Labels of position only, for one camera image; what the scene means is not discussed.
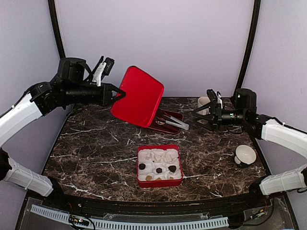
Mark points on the grey cable duct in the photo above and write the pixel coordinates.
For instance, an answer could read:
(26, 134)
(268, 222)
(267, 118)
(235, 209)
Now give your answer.
(126, 222)

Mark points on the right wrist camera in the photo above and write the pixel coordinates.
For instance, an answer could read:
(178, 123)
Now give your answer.
(245, 99)

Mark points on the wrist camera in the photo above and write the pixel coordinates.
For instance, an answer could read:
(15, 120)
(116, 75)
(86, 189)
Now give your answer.
(71, 69)
(245, 99)

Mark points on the red box lid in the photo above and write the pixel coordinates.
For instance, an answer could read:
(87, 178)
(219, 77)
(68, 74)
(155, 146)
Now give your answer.
(143, 96)

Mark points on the right black frame post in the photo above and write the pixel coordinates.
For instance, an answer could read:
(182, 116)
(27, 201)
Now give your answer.
(249, 45)

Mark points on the black frame post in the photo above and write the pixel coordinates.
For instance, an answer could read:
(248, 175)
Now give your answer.
(249, 45)
(56, 28)

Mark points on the metal tongs white handles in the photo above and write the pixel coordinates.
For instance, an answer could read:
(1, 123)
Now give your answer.
(162, 117)

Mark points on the white bowl dark base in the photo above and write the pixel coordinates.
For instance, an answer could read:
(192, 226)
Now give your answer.
(245, 156)

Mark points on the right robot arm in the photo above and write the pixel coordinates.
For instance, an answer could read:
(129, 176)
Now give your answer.
(289, 144)

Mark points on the left black frame post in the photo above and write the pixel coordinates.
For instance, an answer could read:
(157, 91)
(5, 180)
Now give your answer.
(56, 28)

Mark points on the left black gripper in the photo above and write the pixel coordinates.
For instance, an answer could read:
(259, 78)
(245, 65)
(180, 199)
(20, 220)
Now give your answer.
(106, 97)

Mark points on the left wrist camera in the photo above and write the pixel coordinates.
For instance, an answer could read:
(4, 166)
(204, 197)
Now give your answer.
(71, 69)

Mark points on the red box with liners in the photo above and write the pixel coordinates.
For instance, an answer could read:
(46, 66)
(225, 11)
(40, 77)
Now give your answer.
(145, 154)

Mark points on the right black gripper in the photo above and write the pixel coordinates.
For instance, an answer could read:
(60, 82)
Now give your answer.
(215, 109)

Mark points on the dark red tray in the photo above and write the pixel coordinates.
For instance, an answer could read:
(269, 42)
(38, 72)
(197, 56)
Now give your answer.
(166, 128)

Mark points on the dark cylinder chocolate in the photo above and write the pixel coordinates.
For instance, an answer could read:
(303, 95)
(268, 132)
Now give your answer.
(172, 168)

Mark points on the cream mug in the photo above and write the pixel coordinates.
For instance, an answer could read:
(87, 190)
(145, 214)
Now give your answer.
(201, 102)

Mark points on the round brown chocolate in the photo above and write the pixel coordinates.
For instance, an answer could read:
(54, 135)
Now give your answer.
(149, 178)

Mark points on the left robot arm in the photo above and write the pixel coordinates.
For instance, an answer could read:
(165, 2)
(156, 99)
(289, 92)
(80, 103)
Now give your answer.
(38, 101)

